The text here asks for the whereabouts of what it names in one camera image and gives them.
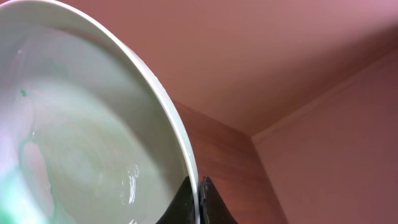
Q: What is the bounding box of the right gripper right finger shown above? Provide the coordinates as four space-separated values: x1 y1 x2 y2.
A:
200 176 238 224

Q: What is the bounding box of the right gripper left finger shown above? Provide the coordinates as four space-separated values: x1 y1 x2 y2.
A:
156 177 195 224

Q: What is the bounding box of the light blue plate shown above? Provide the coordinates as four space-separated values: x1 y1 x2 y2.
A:
1 1 200 223

